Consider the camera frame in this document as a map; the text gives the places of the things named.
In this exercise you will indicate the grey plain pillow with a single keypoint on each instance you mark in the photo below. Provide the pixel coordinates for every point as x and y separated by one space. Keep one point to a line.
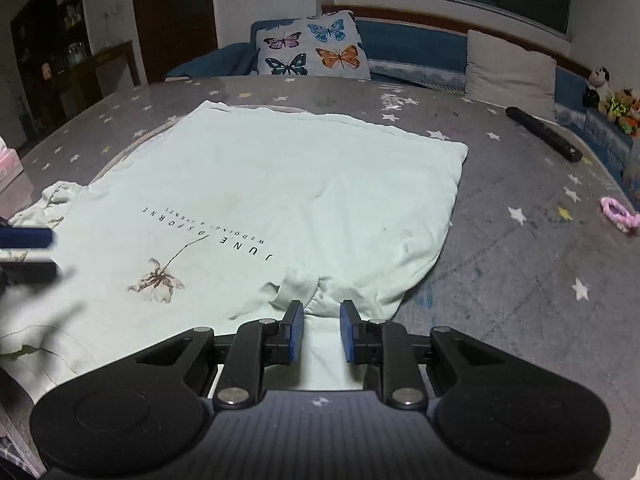
504 74

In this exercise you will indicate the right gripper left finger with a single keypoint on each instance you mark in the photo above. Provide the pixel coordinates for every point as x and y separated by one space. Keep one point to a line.
255 346

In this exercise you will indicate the orange yellow plush toy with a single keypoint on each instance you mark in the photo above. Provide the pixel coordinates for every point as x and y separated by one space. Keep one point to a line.
622 109

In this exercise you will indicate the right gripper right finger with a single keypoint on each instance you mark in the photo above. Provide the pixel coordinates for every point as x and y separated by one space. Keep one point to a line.
391 358

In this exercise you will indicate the pink tissue pack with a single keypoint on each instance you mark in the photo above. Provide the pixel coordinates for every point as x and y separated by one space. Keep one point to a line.
10 165

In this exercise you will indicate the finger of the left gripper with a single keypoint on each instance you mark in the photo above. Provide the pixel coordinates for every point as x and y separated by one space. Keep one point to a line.
26 238
28 272

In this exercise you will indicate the blue sofa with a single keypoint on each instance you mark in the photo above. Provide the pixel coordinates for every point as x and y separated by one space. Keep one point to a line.
436 58

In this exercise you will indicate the butterfly print pillow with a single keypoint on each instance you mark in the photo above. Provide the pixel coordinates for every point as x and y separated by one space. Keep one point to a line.
328 45

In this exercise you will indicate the black remote control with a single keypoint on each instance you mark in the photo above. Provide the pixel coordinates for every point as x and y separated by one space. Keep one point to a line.
545 134

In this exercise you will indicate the panda plush toy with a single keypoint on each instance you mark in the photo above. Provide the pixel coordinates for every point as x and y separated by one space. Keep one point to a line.
597 91

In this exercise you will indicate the pale green t-shirt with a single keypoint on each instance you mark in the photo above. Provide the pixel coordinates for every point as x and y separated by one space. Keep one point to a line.
226 218

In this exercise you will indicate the dark wooden cabinet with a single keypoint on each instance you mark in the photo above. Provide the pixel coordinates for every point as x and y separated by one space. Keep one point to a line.
61 73

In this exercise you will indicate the dark wooden door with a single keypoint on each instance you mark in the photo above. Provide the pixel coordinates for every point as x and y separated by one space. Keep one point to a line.
173 32

